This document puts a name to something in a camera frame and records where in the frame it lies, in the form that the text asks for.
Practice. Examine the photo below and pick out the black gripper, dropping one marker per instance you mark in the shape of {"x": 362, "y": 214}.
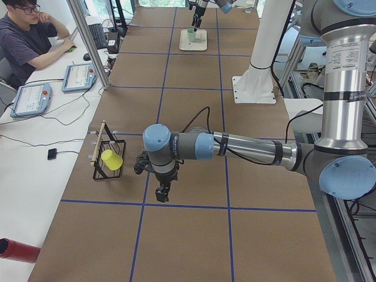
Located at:
{"x": 200, "y": 9}
{"x": 165, "y": 177}

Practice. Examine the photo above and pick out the light green cup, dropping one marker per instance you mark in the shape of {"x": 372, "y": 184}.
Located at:
{"x": 191, "y": 34}

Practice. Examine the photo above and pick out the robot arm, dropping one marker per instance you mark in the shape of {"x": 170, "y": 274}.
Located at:
{"x": 225, "y": 6}
{"x": 337, "y": 161}

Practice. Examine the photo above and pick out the cream rabbit tray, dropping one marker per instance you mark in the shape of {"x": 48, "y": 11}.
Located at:
{"x": 200, "y": 44}

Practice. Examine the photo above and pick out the yellow cup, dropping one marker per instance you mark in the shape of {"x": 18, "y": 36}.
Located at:
{"x": 111, "y": 159}

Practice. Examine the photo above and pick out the black keyboard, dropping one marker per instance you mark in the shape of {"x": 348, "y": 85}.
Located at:
{"x": 98, "y": 35}

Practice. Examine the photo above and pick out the black computer mouse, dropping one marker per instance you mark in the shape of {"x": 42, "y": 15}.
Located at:
{"x": 86, "y": 57}

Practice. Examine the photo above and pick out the small black box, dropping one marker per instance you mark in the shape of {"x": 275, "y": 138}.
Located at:
{"x": 52, "y": 154}

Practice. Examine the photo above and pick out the far teach pendant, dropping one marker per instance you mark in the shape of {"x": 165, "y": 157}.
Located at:
{"x": 79, "y": 77}

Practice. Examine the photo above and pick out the teach pendant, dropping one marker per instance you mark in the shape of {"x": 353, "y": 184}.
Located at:
{"x": 79, "y": 77}
{"x": 31, "y": 100}

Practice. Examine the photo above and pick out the near teach pendant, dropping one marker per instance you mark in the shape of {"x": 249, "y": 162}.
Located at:
{"x": 31, "y": 100}

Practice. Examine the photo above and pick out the red bottle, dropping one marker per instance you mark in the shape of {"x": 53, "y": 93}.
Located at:
{"x": 17, "y": 251}

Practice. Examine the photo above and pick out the seated person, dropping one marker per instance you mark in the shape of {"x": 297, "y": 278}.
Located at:
{"x": 31, "y": 39}

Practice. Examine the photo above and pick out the black wire cup rack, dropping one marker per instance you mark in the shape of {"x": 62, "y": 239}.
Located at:
{"x": 106, "y": 139}

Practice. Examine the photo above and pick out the white pedestal column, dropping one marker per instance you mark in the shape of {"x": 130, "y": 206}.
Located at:
{"x": 256, "y": 83}

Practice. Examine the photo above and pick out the aluminium frame post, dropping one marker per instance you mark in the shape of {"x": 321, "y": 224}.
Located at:
{"x": 97, "y": 57}

